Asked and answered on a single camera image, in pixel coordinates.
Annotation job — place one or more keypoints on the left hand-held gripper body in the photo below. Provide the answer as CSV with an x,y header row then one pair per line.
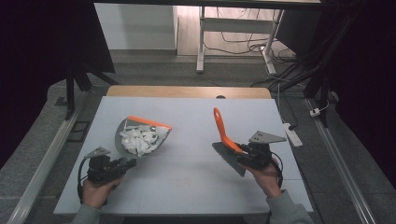
x,y
99,171

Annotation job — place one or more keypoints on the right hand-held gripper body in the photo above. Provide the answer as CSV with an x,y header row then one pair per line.
x,y
258,154

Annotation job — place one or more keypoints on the grey dustpan with orange edge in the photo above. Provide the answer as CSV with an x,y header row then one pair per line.
x,y
120,141

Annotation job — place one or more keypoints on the pile of white paper scraps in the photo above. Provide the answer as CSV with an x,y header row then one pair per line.
x,y
140,140

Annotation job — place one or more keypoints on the person's left hand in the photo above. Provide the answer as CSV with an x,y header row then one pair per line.
x,y
96,193

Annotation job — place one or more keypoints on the white power strip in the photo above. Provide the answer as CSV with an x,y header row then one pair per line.
x,y
292,135

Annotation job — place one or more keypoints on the black plug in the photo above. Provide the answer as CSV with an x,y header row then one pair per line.
x,y
292,126

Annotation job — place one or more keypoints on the pale blue table board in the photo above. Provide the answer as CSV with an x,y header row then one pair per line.
x,y
186,186

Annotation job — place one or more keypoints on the small white adapter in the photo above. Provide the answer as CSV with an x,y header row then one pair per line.
x,y
315,112

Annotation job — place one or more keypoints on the black metal stand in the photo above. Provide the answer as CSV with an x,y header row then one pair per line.
x,y
70,93
322,81

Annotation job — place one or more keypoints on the wooden table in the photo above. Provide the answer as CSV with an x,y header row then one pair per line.
x,y
174,92

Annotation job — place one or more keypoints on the black curtain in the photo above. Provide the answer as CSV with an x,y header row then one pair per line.
x,y
367,77
37,62

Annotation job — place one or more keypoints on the black floor frame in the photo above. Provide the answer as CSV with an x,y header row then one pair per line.
x,y
77,131

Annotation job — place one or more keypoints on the aluminium floor rail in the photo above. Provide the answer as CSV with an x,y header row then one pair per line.
x,y
43,165
339,161

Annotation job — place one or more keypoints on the white desk frame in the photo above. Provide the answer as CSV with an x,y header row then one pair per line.
x,y
236,25

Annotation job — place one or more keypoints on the white wall panel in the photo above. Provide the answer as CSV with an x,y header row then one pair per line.
x,y
137,26

